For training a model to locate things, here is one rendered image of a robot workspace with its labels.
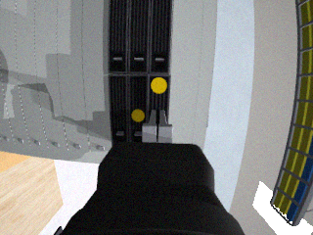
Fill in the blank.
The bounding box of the tan flat board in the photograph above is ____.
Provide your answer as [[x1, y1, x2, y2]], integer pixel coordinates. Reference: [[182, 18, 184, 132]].
[[0, 151, 31, 173]]

